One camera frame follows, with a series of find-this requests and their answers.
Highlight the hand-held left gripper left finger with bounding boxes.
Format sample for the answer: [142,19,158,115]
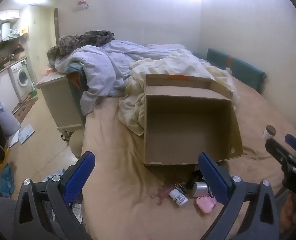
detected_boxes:
[13,151,96,240]

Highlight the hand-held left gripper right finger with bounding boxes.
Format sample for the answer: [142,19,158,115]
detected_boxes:
[198,152,280,240]

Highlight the white charger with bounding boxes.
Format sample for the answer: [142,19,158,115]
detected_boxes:
[190,182,209,197]

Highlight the pink case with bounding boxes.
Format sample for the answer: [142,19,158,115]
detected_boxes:
[196,196,215,214]

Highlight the small white pill bottle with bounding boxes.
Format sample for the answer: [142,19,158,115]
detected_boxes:
[169,189,189,207]

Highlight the translucent pink hair clip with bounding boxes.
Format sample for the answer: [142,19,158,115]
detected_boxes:
[150,185,174,206]

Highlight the cardboard box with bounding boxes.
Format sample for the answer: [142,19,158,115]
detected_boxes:
[143,74,244,167]

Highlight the person's right hand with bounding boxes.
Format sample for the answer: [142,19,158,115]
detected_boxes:
[279,192,296,236]

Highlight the white jar brown lid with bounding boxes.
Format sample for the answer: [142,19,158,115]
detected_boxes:
[262,125,277,141]

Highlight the round beige stool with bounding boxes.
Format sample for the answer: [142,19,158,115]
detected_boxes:
[69,129,85,159]

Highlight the papers on floor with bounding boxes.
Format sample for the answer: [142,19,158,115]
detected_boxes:
[8,124,36,148]

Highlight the teal cloth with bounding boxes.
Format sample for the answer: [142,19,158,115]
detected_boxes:
[0,164,15,197]

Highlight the white bedside cabinet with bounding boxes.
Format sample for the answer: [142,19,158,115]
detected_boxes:
[35,72,85,133]

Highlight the patterned floor rug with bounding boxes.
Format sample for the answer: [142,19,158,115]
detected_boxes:
[13,97,39,123]

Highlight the teal headboard cushion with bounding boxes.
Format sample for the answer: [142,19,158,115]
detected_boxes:
[193,47,267,94]

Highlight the cream printed blanket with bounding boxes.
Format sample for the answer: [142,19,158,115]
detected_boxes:
[118,55,239,137]

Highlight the grey bag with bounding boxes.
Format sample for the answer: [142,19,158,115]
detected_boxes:
[0,106,21,134]

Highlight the pale lavender duvet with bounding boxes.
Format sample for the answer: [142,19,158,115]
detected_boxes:
[54,39,213,115]

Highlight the white washing machine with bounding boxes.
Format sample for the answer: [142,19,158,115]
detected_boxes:
[10,60,37,103]

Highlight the white kitchen counter cabinets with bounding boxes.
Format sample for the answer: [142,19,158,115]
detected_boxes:
[0,65,21,115]

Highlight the camouflage cloth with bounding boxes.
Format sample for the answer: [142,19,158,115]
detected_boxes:
[47,30,116,67]

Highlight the white wall cabinet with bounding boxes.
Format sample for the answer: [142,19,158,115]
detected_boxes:
[0,9,20,23]

